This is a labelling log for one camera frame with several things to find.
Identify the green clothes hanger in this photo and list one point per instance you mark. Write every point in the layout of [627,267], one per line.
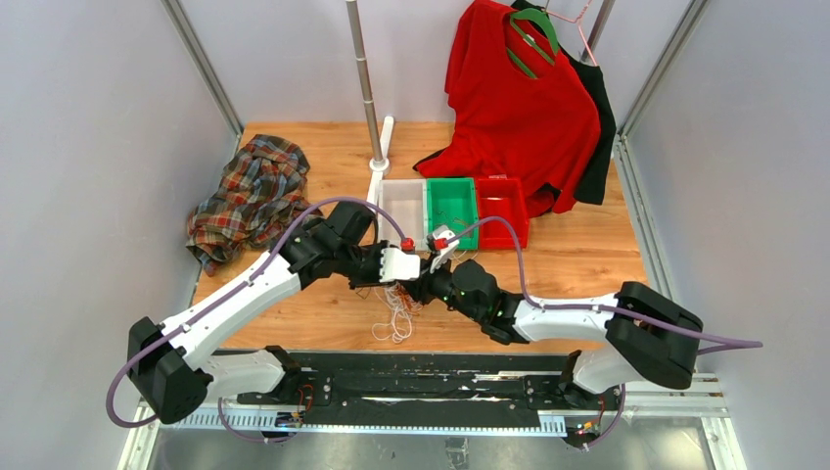
[541,29]

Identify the silver rack pole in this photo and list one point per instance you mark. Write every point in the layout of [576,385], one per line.
[361,61]
[591,40]

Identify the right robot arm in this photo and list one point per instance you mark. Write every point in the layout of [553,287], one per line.
[643,336]

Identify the black t-shirt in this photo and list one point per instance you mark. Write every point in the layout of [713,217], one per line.
[562,128]

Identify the right silver rack pole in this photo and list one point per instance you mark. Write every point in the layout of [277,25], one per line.
[591,40]

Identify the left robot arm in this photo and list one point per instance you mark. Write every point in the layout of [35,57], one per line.
[171,368]

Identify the white rack base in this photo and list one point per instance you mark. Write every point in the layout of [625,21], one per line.
[379,163]

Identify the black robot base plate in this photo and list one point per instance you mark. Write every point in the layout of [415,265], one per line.
[428,390]

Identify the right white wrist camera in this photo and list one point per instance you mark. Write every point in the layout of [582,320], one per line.
[441,246]

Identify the pink wire hanger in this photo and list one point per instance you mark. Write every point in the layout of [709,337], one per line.
[577,20]

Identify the aluminium frame rail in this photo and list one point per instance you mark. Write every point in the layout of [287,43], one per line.
[653,428]

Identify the green plastic bin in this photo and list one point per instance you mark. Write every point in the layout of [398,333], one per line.
[452,202]

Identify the red plastic bin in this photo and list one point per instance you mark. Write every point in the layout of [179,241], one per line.
[503,197]

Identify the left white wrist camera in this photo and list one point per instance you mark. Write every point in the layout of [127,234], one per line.
[397,265]

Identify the red t-shirt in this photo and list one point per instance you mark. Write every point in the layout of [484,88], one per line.
[477,86]

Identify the plaid flannel shirt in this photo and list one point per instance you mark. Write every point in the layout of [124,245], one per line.
[260,193]

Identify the white plastic bin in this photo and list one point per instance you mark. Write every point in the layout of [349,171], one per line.
[405,201]

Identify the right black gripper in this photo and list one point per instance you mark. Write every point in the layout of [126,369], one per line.
[421,289]

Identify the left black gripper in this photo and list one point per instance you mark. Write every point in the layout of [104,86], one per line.
[374,279]

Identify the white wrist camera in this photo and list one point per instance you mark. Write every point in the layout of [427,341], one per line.
[397,265]
[441,246]

